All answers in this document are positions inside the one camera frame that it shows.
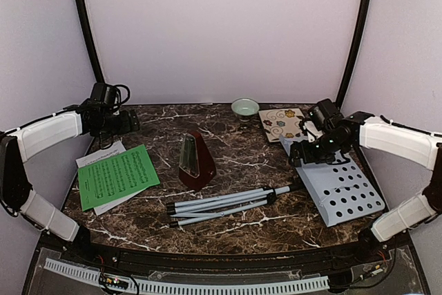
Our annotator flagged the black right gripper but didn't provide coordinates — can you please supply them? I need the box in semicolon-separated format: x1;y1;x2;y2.
289;130;347;167

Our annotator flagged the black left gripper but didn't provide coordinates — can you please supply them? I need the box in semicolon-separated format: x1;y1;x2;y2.
95;109;140;140

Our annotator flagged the white sheet music page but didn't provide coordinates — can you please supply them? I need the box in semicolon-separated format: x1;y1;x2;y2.
75;140;153;216

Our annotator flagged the light blue music stand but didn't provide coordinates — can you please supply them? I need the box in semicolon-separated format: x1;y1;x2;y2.
166;153;385;227

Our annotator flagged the green sheet music page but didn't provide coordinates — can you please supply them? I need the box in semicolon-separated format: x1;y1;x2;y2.
77;144;162;212

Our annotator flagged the red wooden metronome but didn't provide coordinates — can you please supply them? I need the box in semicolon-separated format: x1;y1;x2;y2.
179;131;217;192

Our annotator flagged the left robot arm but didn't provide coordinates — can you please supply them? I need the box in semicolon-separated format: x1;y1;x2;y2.
1;83;140;265

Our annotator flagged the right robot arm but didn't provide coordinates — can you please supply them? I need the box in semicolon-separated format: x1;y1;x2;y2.
288;99;441;263

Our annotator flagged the floral square plate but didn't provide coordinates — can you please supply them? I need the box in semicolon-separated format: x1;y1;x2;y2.
258;108;304;143

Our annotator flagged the celadon green bowl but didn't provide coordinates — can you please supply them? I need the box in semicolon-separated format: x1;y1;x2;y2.
231;98;260;122

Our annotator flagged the small circuit board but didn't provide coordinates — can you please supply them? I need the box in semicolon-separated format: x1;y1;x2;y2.
99;274;128;290

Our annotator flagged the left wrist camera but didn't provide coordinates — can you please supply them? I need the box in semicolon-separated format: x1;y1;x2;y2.
90;82;117;106

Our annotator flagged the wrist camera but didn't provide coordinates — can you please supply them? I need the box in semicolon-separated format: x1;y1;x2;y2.
90;82;117;106
308;99;343;130

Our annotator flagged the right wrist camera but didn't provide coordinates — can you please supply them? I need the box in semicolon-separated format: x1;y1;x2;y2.
308;99;343;130

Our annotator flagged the black front rail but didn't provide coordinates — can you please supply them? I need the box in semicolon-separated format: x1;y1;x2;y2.
41;232;398;277

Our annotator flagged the left black frame post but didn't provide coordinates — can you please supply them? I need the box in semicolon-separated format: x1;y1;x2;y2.
75;0;105;83

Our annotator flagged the white slotted cable duct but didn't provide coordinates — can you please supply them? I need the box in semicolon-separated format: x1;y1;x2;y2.
44;258;329;294

